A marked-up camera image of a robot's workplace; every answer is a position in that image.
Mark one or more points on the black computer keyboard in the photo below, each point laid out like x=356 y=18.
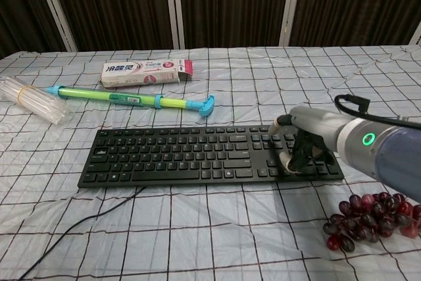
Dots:
x=184 y=159

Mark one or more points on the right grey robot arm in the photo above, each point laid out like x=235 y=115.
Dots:
x=388 y=156

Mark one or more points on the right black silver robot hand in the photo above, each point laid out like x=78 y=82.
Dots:
x=315 y=123

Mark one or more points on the green blue toy water pump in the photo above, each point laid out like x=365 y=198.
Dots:
x=131 y=99

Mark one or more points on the white partition frame post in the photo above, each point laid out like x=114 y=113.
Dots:
x=54 y=4
x=291 y=4
x=417 y=35
x=176 y=4

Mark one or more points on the blue checked tablecloth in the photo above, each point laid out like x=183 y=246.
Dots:
x=210 y=235

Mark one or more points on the bundle of clear plastic tubes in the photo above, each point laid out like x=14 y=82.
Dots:
x=29 y=100

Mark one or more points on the white pink toothpaste box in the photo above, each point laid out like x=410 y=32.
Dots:
x=141 y=72

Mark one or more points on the bunch of red grapes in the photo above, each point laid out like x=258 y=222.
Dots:
x=368 y=220

